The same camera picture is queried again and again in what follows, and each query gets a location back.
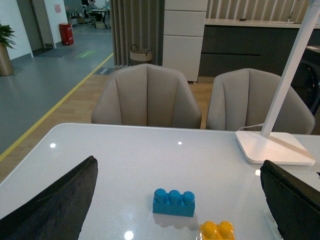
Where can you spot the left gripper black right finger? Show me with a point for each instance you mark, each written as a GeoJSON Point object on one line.
{"type": "Point", "coordinates": [294, 205]}

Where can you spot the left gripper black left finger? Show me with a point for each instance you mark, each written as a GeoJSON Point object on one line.
{"type": "Point", "coordinates": [59, 211]}

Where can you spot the yellow two-stud block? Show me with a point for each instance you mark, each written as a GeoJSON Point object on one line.
{"type": "Point", "coordinates": [212, 231]}

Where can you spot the blue three-stud block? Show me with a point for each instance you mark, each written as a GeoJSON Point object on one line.
{"type": "Point", "coordinates": [173, 203]}

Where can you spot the beige chair near lamp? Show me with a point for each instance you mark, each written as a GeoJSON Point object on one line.
{"type": "Point", "coordinates": [242, 98]}

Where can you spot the black washing machine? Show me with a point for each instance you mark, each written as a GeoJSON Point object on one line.
{"type": "Point", "coordinates": [306, 81]}

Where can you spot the beige chair far left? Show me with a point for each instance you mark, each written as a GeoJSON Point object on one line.
{"type": "Point", "coordinates": [147, 95]}

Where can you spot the dark grey kitchen counter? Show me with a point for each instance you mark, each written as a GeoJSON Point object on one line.
{"type": "Point", "coordinates": [232, 46]}

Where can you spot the potted green plant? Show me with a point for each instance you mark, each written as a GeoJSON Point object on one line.
{"type": "Point", "coordinates": [6, 41]}

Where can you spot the beige pleated curtain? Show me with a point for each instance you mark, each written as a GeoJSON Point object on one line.
{"type": "Point", "coordinates": [139, 22]}

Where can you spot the white tall cabinet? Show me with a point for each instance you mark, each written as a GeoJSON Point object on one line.
{"type": "Point", "coordinates": [184, 24]}

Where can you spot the woven basket with handles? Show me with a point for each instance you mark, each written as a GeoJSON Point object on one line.
{"type": "Point", "coordinates": [140, 55]}

